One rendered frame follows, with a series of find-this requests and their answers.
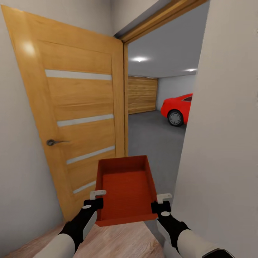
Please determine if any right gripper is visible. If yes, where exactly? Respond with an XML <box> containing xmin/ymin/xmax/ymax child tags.
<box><xmin>151</xmin><ymin>201</ymin><xmax>171</xmax><ymax>213</ymax></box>

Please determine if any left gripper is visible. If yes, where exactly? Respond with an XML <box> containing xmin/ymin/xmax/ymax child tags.
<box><xmin>84</xmin><ymin>198</ymin><xmax>104</xmax><ymax>210</ymax></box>

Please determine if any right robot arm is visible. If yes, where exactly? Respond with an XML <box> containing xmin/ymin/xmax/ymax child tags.
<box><xmin>151</xmin><ymin>193</ymin><xmax>234</xmax><ymax>258</ymax></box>

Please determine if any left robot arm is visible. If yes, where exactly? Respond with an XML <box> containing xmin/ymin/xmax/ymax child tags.
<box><xmin>33</xmin><ymin>190</ymin><xmax>106</xmax><ymax>258</ymax></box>

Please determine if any storage box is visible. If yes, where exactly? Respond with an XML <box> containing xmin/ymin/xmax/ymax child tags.
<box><xmin>95</xmin><ymin>155</ymin><xmax>158</xmax><ymax>227</ymax></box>

